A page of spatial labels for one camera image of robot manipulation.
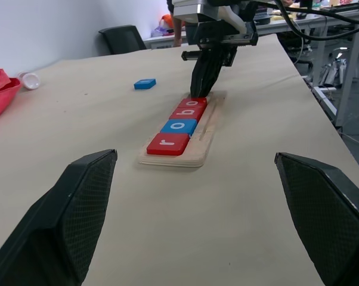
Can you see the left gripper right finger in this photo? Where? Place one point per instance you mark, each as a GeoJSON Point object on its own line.
{"type": "Point", "coordinates": [331, 223]}

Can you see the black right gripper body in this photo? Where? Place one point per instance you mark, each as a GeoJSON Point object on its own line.
{"type": "Point", "coordinates": [215, 35]}

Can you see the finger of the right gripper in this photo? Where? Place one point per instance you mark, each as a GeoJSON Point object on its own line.
{"type": "Point", "coordinates": [201, 74]}
{"type": "Point", "coordinates": [215, 70]}

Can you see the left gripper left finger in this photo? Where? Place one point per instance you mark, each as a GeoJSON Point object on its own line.
{"type": "Point", "coordinates": [51, 223]}

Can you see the red letter tile o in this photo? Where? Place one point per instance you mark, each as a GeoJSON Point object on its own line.
{"type": "Point", "coordinates": [193, 103]}

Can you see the red letter tile b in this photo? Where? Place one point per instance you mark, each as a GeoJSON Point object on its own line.
{"type": "Point", "coordinates": [188, 113]}

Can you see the blue letter tile t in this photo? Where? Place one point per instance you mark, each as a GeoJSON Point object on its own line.
{"type": "Point", "coordinates": [144, 84]}

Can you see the wooden letter tray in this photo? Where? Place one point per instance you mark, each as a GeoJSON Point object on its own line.
{"type": "Point", "coordinates": [206, 137]}

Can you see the person in dark clothes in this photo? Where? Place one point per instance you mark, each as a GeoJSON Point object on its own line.
{"type": "Point", "coordinates": [177, 33]}

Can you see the orange bag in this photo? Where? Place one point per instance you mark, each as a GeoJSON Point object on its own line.
{"type": "Point", "coordinates": [166, 21]}

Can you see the white background table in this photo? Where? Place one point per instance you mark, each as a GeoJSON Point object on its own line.
{"type": "Point", "coordinates": [158, 42]}

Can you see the black office chair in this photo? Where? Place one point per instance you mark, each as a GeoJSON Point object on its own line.
{"type": "Point", "coordinates": [123, 40]}

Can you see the white office desk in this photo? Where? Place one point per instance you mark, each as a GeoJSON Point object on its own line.
{"type": "Point", "coordinates": [322, 18]}

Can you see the pink zipper pouch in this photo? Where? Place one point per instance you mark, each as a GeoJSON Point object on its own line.
{"type": "Point", "coordinates": [0, 95]}

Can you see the white plastic bottle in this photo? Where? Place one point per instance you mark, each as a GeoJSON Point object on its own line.
{"type": "Point", "coordinates": [30, 81]}

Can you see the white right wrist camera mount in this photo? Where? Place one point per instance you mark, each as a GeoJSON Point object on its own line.
{"type": "Point", "coordinates": [230, 18]}

